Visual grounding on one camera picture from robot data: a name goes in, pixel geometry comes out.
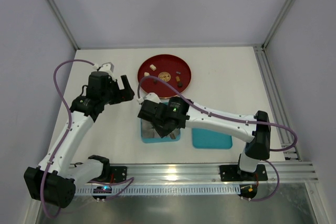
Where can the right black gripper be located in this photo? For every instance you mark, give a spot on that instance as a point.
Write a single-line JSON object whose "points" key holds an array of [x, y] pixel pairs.
{"points": [[159, 126]]}

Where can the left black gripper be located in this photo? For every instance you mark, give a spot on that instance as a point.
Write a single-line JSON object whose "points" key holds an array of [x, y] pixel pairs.
{"points": [[118, 93]]}

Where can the metal tongs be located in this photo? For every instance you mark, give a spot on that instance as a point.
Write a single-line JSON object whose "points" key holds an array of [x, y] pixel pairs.
{"points": [[172, 136]]}

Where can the teal box lid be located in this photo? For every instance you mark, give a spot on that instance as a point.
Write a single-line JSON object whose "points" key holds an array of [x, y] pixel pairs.
{"points": [[206, 139]]}

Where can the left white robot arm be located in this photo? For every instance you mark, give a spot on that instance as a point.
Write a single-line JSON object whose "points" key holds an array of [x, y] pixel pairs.
{"points": [[52, 181]]}

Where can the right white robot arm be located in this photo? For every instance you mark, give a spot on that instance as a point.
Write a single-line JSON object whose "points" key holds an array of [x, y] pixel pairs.
{"points": [[180, 114]]}

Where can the white chocolate cube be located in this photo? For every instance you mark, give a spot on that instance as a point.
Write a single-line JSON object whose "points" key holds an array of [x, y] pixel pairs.
{"points": [[152, 67]]}

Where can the teal box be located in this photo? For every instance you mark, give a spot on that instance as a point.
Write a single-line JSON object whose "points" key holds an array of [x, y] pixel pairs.
{"points": [[157, 139]]}

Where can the white paper cup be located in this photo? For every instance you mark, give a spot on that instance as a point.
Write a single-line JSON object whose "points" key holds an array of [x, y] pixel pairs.
{"points": [[147, 130]]}

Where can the red round tray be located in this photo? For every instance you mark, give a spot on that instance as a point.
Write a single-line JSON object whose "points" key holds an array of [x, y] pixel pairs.
{"points": [[170, 64]]}

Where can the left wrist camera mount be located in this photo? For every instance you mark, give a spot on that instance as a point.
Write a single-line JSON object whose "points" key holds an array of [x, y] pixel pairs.
{"points": [[107, 67]]}

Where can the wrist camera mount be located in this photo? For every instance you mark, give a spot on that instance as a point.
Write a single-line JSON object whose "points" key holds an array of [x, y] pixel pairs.
{"points": [[107, 67], [151, 97]]}

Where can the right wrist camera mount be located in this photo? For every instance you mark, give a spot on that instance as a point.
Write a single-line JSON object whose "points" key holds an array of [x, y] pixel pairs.
{"points": [[151, 97]]}

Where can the aluminium rail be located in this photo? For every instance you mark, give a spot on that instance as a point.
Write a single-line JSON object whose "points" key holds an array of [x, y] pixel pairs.
{"points": [[289, 172]]}

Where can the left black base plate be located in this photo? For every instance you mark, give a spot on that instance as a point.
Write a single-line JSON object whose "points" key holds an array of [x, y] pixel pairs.
{"points": [[118, 174]]}

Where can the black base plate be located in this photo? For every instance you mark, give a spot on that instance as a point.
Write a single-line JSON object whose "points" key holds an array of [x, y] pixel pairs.
{"points": [[232, 173], [118, 174]]}

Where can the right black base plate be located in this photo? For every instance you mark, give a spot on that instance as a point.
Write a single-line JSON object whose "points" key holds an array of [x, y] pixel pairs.
{"points": [[232, 173]]}

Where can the perforated cable duct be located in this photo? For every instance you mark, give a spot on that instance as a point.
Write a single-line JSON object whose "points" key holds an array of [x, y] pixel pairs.
{"points": [[158, 190]]}

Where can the left aluminium frame post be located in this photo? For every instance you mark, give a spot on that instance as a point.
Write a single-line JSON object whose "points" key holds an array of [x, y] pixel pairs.
{"points": [[63, 24]]}

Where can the aluminium frame post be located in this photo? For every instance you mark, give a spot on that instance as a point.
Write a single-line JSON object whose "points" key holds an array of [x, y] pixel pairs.
{"points": [[286, 7], [63, 24]]}

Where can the right aluminium frame post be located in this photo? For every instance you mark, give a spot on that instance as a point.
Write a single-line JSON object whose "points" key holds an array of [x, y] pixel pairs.
{"points": [[286, 7]]}

